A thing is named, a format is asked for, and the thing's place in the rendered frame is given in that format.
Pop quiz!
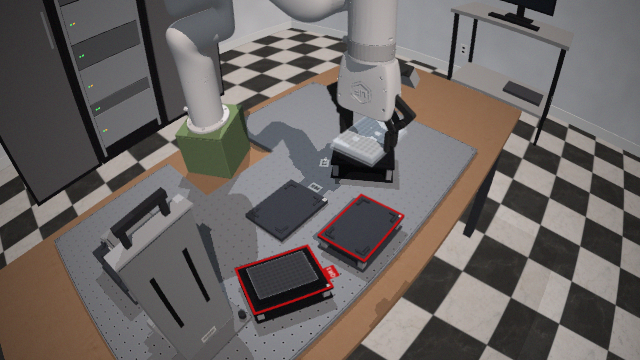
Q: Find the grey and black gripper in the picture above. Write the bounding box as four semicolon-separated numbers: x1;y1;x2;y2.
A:
327;51;416;153

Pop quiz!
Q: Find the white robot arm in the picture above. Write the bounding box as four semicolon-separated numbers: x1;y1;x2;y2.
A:
164;0;420;134

